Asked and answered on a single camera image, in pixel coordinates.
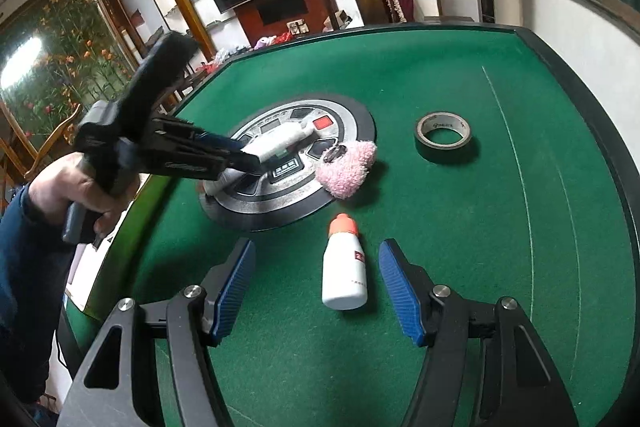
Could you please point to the wooden armchair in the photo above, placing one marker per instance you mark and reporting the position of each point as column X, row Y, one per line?
column 54, row 136

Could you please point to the white dropper bottle orange cap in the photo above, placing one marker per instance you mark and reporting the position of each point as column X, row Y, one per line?
column 344, row 275

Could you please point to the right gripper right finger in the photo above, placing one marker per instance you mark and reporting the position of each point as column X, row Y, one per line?
column 518, row 383

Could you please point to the blue sleeved left forearm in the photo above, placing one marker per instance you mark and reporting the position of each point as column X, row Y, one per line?
column 34, row 268

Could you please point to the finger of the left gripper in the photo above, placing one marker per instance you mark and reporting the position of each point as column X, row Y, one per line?
column 179, row 131
column 198, row 159

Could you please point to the person's left hand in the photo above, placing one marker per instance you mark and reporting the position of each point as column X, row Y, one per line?
column 62, row 182

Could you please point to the gold-rimmed white storage box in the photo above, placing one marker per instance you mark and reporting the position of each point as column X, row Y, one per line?
column 99, row 274

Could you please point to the black tape roll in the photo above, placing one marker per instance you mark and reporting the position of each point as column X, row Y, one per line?
column 440, row 135

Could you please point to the pink fluffy heart keychain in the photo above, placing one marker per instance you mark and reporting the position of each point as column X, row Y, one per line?
column 343, row 167

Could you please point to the long white blue orange box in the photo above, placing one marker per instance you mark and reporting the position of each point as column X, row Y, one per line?
column 264, row 146

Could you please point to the red wooden tv cabinet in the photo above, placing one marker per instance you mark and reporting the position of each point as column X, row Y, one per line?
column 264, row 18

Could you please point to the round silver table centre panel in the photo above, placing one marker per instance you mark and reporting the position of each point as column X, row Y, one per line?
column 288, row 191

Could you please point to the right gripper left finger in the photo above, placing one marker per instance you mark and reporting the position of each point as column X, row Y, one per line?
column 116, row 384

